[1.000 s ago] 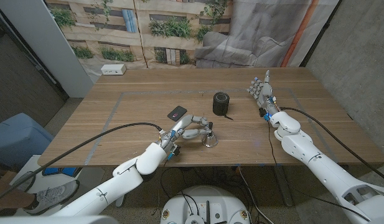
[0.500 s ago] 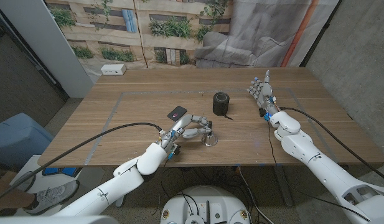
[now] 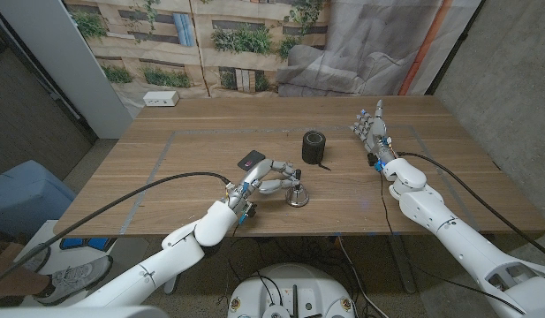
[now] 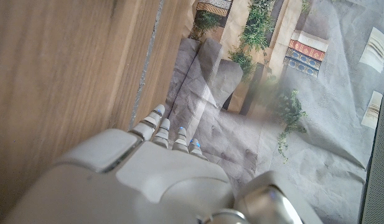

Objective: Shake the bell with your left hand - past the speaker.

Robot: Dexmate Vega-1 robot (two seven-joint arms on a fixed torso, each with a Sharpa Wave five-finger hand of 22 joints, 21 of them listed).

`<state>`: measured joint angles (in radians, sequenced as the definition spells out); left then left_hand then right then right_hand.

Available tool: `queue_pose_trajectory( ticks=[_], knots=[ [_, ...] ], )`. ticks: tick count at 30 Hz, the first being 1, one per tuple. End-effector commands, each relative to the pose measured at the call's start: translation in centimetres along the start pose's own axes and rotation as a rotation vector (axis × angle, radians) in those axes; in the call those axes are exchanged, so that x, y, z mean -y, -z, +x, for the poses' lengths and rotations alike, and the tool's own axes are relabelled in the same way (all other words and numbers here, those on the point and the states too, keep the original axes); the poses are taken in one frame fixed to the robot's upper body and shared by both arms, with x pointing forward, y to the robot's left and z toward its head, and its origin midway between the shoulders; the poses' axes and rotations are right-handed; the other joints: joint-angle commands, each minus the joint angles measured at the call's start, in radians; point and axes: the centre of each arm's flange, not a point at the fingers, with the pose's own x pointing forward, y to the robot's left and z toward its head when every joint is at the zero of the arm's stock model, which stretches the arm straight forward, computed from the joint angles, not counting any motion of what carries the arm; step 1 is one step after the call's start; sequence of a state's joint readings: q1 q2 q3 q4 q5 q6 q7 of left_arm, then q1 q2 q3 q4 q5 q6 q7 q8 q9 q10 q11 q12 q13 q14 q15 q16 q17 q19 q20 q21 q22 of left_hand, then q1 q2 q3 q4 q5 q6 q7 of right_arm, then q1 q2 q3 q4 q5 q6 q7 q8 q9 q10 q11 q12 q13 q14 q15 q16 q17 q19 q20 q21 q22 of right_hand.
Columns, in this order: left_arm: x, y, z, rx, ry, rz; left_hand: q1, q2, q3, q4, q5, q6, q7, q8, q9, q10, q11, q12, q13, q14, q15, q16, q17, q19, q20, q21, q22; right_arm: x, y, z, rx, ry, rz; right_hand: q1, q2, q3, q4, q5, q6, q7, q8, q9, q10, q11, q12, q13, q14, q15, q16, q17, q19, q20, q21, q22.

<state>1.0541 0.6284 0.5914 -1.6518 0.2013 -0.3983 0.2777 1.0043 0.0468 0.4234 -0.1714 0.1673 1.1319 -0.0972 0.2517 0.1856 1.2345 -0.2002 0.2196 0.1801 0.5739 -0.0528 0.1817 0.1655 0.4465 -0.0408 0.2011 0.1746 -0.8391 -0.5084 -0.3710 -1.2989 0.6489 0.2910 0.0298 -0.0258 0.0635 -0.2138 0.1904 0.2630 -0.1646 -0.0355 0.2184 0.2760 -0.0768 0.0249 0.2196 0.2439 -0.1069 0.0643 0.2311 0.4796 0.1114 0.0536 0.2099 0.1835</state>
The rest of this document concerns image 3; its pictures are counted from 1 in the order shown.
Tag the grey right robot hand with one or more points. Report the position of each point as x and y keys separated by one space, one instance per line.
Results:
x=378 y=137

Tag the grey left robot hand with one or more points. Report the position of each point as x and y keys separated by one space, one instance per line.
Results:
x=256 y=174

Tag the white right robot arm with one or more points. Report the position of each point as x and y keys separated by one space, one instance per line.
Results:
x=431 y=207

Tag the black cylindrical speaker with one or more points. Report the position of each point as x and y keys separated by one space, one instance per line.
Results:
x=313 y=150

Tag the black phone with pink mark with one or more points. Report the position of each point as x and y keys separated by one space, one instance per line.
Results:
x=250 y=159

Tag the printed fabric backdrop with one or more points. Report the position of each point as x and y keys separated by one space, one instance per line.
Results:
x=365 y=44

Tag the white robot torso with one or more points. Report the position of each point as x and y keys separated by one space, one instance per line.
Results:
x=289 y=282

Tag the white power strip box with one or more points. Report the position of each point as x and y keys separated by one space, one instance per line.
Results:
x=161 y=98

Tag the grey table leg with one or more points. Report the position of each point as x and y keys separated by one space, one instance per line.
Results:
x=402 y=269

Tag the white table leg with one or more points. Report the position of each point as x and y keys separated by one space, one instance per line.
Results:
x=169 y=286

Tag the blue object under table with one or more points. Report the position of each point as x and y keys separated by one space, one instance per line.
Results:
x=95 y=243

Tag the white partition panel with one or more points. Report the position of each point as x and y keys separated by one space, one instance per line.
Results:
x=77 y=66

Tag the grey sneaker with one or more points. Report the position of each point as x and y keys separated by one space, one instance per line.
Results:
x=73 y=278
x=39 y=260

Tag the white floor platform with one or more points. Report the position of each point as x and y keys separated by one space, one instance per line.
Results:
x=47 y=232

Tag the blue-grey container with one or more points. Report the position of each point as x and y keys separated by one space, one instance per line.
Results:
x=24 y=194

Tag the person's bare leg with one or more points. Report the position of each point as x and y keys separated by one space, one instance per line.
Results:
x=11 y=278

